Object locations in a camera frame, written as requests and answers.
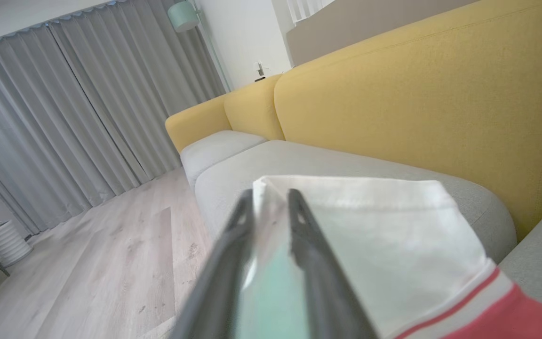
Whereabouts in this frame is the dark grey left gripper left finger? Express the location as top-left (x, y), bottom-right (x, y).
top-left (170, 188), bottom-right (255, 339)

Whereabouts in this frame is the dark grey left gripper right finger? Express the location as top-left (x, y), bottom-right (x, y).
top-left (287, 188), bottom-right (380, 339)

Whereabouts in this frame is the red white numbered jersey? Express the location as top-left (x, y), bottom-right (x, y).
top-left (233, 175), bottom-right (542, 339)

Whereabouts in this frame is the short grey sofa seat cushion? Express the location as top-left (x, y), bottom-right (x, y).
top-left (180, 130), bottom-right (268, 189)

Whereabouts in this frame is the long grey sofa seat cushion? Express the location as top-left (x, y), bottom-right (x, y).
top-left (195, 140), bottom-right (518, 264)

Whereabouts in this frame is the yellow sofa armrest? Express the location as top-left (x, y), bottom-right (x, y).
top-left (165, 94), bottom-right (232, 153)

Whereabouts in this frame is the small yellow sofa backrest cushion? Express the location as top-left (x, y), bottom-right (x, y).
top-left (224, 74), bottom-right (285, 141)

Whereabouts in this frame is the white ribbed cylinder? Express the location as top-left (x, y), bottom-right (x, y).
top-left (0, 219), bottom-right (34, 268)

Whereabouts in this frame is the large yellow sofa backrest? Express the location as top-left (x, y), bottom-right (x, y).
top-left (273, 0), bottom-right (542, 242)

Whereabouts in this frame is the grey pleated curtain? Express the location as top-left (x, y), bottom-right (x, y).
top-left (0, 21), bottom-right (151, 236)
top-left (48, 0), bottom-right (228, 184)

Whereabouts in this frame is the mint green floor lamp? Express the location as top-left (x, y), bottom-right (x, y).
top-left (167, 0), bottom-right (232, 93)

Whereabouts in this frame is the white vertical slat screen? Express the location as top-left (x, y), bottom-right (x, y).
top-left (286, 0), bottom-right (336, 23)

